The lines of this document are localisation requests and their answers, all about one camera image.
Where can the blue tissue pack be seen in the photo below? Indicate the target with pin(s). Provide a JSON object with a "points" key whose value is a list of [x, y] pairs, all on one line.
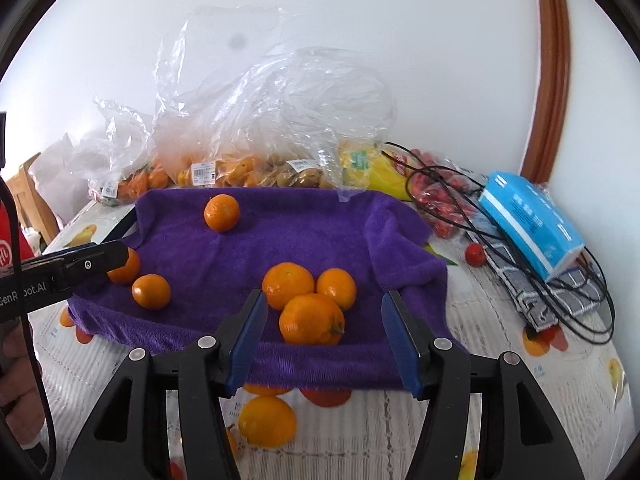
{"points": [[530, 220]]}

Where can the wooden chair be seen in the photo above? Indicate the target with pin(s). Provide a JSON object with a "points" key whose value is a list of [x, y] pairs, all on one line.
{"points": [[35, 195]]}

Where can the bag of red tomatoes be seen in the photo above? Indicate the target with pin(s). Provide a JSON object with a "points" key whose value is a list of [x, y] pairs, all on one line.
{"points": [[440, 195]]}

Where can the tangerine with stem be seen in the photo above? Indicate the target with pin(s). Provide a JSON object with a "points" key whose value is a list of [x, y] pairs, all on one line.
{"points": [[310, 320]]}

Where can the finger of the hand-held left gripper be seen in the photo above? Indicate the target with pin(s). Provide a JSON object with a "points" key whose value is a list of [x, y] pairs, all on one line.
{"points": [[90, 262]]}

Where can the yellow packet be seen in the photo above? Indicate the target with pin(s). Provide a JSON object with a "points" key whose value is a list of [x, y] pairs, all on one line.
{"points": [[370, 170]]}

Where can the red cherry tomato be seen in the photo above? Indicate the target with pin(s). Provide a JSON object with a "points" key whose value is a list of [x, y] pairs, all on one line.
{"points": [[475, 254]]}

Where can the red paper bag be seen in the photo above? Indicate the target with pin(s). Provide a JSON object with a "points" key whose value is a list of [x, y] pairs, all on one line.
{"points": [[7, 245]]}

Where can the clear bag of tangerines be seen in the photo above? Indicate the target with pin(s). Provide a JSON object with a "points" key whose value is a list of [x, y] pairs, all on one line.
{"points": [[132, 182]]}

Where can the clear bag of longans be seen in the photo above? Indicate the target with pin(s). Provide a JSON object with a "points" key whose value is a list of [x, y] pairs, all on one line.
{"points": [[300, 175]]}

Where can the brown wooden door frame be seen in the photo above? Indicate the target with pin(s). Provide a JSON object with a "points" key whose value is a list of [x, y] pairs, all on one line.
{"points": [[550, 60]]}

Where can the white plastic bag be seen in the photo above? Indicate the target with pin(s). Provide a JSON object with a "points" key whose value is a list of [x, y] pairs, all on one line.
{"points": [[60, 175]]}

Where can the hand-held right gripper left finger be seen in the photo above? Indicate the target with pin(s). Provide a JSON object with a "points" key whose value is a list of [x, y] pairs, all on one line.
{"points": [[247, 345]]}

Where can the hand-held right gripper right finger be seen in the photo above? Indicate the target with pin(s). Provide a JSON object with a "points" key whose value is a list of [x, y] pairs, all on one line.
{"points": [[402, 355]]}

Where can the purple towel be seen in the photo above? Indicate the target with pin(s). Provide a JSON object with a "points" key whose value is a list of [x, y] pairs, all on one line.
{"points": [[300, 240]]}

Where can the clear bag of kumquats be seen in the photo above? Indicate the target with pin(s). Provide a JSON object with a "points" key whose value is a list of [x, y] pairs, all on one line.
{"points": [[235, 167]]}

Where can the grey striped pouch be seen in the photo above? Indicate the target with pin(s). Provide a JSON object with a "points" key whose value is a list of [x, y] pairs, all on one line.
{"points": [[530, 295]]}

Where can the person's left hand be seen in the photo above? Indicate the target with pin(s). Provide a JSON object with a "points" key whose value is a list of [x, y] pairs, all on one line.
{"points": [[20, 400]]}

